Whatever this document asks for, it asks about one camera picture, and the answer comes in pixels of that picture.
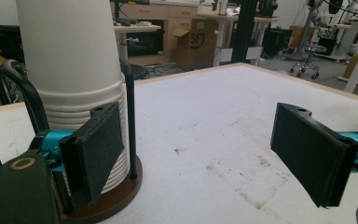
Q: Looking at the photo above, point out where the black wire cup holder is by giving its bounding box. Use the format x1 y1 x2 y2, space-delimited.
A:
0 57 144 224

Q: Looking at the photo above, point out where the wooden drawer desk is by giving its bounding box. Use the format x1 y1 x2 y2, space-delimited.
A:
117 2 200 66

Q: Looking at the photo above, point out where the black round stool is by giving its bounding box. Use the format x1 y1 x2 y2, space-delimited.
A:
130 63 150 80

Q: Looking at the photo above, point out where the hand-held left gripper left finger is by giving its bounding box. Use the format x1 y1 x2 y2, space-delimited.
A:
40 102 125 207

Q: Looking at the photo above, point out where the white table mat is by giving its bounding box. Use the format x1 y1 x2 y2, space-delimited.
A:
0 63 358 224

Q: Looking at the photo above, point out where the white desk with grey leg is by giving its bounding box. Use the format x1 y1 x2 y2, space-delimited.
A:
113 23 162 61

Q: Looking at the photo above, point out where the stack of white paper cups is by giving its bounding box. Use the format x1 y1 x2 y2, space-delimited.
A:
15 0 131 195

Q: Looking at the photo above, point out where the black frame post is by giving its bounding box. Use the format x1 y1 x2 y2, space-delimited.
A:
230 0 259 63

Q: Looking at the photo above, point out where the brown cardboard box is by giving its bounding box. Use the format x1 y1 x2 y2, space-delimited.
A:
171 18 219 71

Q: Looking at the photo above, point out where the black office stool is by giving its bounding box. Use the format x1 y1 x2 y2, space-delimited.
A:
289 43 328 79

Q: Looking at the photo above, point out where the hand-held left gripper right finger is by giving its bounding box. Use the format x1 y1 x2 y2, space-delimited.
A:
270 102 358 208

